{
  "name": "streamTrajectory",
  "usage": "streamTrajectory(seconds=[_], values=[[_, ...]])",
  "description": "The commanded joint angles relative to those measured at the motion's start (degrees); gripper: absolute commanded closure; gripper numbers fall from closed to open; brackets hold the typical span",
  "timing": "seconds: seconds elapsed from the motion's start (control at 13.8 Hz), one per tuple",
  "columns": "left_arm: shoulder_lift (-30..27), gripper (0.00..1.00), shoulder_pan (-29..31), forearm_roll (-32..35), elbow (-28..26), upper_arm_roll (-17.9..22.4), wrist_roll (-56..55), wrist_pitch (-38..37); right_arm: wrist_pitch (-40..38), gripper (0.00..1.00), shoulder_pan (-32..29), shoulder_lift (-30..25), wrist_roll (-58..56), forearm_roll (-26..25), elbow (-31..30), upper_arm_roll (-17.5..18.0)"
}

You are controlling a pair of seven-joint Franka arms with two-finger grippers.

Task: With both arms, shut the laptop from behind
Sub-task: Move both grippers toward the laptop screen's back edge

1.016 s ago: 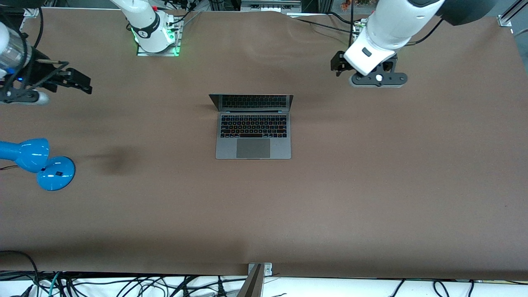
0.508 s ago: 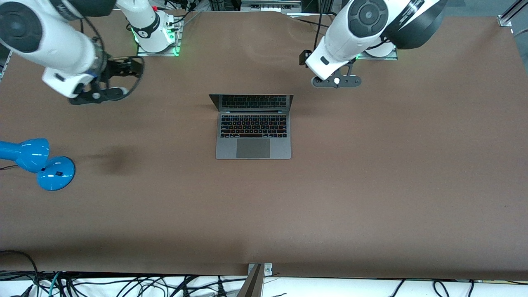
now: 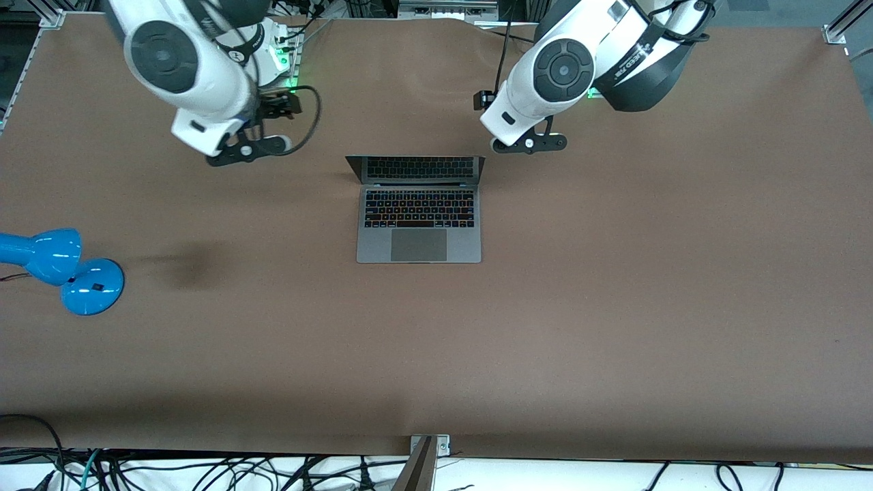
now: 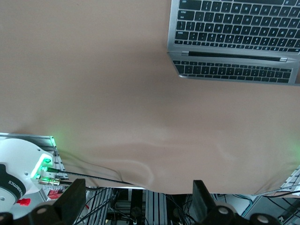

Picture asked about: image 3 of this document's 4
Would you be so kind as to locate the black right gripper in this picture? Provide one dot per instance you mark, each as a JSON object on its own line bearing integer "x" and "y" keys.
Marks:
{"x": 278, "y": 105}

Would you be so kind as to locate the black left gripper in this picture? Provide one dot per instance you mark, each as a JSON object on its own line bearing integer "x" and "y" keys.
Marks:
{"x": 483, "y": 100}

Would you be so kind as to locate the grey laptop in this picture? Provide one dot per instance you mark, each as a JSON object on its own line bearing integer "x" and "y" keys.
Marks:
{"x": 419, "y": 239}

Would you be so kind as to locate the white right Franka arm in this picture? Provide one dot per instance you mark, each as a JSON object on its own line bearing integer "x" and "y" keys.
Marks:
{"x": 204, "y": 61}

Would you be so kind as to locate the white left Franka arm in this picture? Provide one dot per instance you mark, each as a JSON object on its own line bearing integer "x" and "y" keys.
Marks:
{"x": 545, "y": 88}

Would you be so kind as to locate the grey equipment box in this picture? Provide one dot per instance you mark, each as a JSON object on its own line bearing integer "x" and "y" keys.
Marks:
{"x": 447, "y": 10}

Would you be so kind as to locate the blue desk lamp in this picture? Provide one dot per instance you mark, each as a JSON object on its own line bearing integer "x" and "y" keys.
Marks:
{"x": 89, "y": 286}

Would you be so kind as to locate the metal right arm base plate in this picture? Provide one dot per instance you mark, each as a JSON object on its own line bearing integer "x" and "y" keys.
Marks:
{"x": 294, "y": 68}

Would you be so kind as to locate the aluminium frame corner post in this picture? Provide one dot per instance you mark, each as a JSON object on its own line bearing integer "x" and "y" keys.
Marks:
{"x": 53, "y": 17}
{"x": 842, "y": 27}

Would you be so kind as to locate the aluminium table side rail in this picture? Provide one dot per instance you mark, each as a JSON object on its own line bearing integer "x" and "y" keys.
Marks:
{"x": 20, "y": 75}

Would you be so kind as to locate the metal camera pole bracket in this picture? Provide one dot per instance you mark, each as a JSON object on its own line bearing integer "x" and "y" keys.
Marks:
{"x": 443, "y": 447}

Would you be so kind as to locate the grey camera pole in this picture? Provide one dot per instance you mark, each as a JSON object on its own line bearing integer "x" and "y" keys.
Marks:
{"x": 417, "y": 472}

